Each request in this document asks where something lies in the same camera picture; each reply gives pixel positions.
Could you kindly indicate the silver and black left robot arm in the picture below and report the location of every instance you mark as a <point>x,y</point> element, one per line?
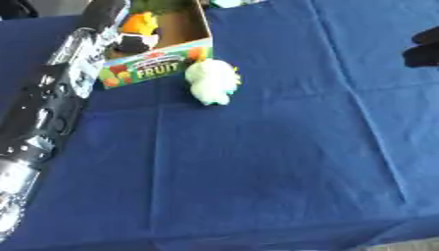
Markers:
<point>48,111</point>

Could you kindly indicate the orange and yellow soft toy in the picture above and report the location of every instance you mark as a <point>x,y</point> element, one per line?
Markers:
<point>140,24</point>

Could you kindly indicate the white and teal object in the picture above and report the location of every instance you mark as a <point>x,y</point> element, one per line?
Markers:
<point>230,3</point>

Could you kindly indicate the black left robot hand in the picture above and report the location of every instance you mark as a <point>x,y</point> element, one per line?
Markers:
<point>106,13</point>

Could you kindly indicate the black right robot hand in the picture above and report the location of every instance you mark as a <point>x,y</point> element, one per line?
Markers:
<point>424,52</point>

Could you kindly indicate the cardboard box with green print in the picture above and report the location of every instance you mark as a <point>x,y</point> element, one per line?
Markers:
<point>154,67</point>

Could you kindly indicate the white and teal soft toy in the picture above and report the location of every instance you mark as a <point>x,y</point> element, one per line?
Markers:
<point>212,81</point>

